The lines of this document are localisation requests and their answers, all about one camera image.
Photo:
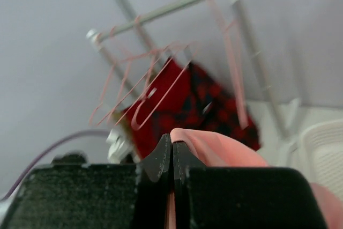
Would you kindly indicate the pink wire hanger far left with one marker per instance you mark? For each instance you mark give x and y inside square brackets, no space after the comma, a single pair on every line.
[103,110]

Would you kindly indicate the red black plaid skirt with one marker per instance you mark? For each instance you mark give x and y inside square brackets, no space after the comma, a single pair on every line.
[207,107]

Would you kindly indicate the pink wire hanger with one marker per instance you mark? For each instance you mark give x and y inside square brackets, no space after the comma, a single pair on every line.
[135,125]
[103,110]
[139,70]
[234,60]

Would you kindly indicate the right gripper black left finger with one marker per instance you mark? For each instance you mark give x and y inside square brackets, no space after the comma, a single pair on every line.
[67,195]

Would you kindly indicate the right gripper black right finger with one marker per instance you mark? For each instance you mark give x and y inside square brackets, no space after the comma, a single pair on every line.
[246,197]

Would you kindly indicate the pink wire hanger right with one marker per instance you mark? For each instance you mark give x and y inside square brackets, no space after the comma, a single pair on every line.
[234,60]

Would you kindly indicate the pink skirt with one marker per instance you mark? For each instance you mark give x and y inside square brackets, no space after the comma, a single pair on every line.
[215,149]

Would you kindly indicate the white perforated plastic basket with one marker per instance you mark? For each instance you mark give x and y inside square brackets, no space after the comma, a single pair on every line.
[320,155]

